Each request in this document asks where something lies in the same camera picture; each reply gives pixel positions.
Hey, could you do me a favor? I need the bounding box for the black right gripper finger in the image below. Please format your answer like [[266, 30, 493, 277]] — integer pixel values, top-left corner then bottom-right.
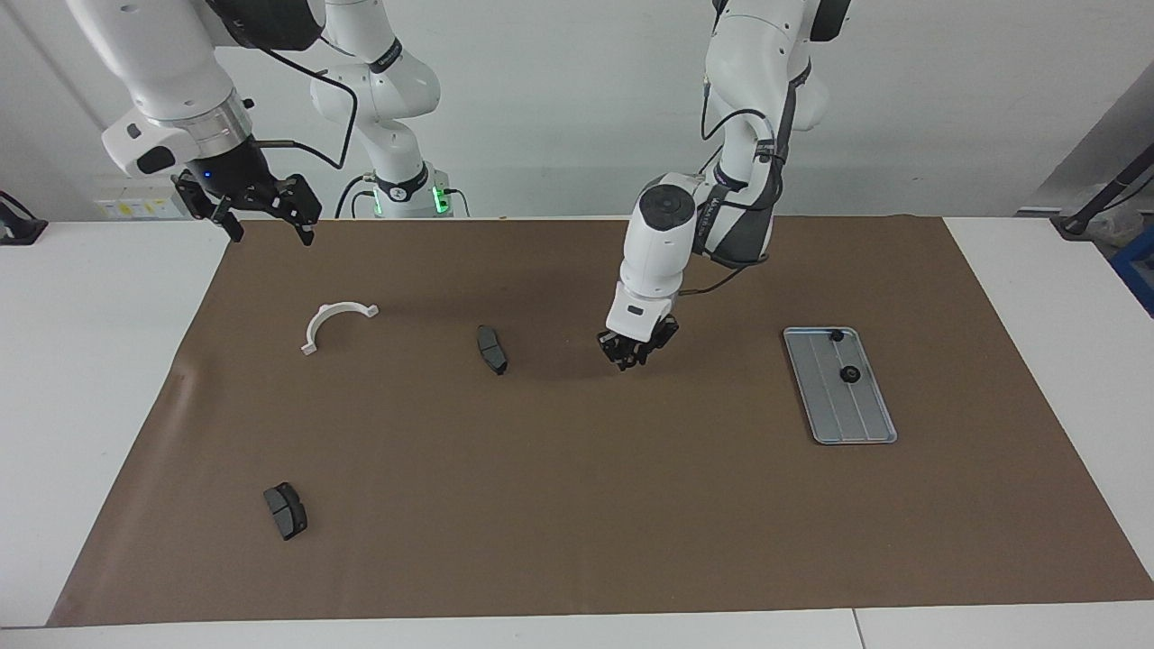
[[274, 174, 324, 247], [172, 174, 245, 245]]

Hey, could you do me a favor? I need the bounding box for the silver metal tray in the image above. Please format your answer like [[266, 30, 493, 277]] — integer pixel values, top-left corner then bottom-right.
[[782, 326, 899, 445]]

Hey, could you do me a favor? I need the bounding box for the dark grey brake pad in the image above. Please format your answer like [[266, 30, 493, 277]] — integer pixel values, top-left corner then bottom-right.
[[476, 324, 509, 376], [263, 482, 308, 542]]

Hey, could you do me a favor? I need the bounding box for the brown paper table mat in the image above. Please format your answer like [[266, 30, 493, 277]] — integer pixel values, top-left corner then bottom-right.
[[47, 216, 1154, 627]]

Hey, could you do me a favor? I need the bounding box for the black table clamp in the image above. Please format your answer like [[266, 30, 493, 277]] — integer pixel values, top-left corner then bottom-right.
[[0, 191, 48, 246]]

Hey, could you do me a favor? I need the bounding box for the black stand pole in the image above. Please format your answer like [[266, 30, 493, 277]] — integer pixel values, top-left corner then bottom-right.
[[1055, 144, 1154, 240]]

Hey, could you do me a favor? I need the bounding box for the grey slanted panel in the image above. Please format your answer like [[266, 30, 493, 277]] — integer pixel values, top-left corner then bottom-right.
[[1017, 86, 1154, 217]]

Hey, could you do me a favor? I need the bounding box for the black base cable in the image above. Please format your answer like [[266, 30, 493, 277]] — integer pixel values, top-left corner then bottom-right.
[[335, 174, 374, 219]]

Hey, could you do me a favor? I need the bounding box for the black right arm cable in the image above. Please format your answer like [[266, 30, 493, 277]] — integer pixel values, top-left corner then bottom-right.
[[248, 45, 360, 172]]

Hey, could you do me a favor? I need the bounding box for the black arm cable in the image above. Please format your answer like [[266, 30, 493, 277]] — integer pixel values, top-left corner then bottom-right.
[[678, 77, 794, 298], [248, 45, 360, 172]]

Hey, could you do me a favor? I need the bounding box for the white wall outlet box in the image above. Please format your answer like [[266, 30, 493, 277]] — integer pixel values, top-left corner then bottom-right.
[[95, 174, 193, 220]]

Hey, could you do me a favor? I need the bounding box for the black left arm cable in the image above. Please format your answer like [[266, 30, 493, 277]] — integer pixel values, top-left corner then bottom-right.
[[678, 77, 794, 298]]

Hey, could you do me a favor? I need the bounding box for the white curved plastic bracket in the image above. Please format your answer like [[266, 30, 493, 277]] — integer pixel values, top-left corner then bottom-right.
[[300, 302, 380, 356]]

